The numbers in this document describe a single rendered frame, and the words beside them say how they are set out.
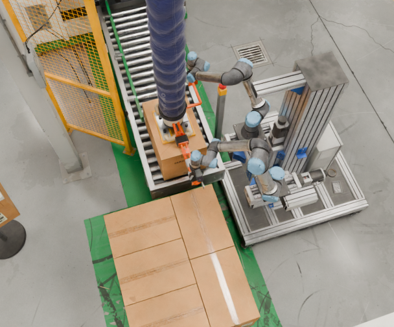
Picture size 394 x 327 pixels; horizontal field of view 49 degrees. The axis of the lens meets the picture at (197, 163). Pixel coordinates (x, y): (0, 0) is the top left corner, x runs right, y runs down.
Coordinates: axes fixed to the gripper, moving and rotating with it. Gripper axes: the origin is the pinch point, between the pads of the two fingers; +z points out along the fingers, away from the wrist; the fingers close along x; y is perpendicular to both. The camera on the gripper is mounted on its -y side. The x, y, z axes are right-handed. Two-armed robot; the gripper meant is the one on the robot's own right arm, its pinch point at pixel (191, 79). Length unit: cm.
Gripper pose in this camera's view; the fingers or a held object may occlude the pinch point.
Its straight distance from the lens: 386.0
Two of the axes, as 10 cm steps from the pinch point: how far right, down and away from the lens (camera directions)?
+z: -0.1, 4.4, 9.0
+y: 3.2, 8.5, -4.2
